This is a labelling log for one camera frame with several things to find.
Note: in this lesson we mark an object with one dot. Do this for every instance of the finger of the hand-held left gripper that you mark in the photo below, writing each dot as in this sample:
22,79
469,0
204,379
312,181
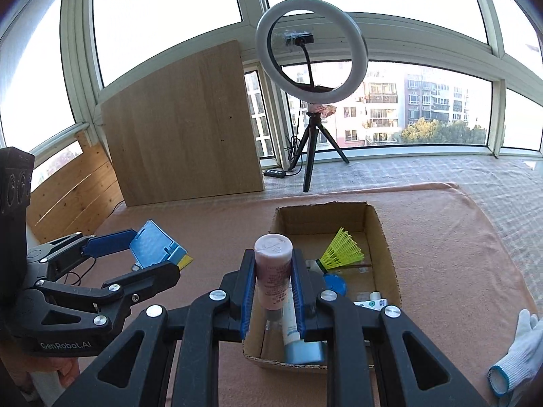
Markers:
110,243
144,277

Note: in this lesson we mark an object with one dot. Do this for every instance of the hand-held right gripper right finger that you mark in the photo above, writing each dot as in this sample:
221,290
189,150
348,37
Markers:
299,305

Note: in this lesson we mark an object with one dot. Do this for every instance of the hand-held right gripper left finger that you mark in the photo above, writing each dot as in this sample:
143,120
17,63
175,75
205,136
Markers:
248,305

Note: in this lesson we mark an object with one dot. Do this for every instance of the pink bottle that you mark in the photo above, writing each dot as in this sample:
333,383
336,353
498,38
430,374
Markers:
273,271

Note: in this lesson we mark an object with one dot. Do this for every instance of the white tube with blue cap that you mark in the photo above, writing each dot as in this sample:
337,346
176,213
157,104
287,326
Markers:
303,352

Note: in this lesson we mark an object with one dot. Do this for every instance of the yellow shuttlecock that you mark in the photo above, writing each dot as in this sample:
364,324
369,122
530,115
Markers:
341,250

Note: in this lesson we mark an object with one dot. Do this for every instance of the cardboard box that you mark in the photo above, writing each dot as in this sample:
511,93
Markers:
331,220

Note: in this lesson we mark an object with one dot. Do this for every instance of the blue round lid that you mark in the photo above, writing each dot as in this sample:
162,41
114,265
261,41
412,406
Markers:
337,283

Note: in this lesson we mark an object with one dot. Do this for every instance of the wooden slat panel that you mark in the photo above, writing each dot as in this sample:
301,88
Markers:
72,195

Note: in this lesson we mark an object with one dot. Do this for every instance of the black power strip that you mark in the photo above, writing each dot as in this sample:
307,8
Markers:
275,173

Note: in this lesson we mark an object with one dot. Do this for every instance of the light wooden board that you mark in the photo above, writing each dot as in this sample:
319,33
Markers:
182,127

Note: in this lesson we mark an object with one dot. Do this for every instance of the black tripod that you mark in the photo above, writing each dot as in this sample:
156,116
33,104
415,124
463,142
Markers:
312,144

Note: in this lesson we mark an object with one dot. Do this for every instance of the apartment buildings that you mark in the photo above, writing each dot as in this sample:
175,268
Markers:
382,106

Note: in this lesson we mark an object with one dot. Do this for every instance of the white work glove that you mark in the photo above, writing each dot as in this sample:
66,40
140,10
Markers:
521,347

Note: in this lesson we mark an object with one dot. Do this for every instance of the black webcam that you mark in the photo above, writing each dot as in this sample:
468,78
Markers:
299,40

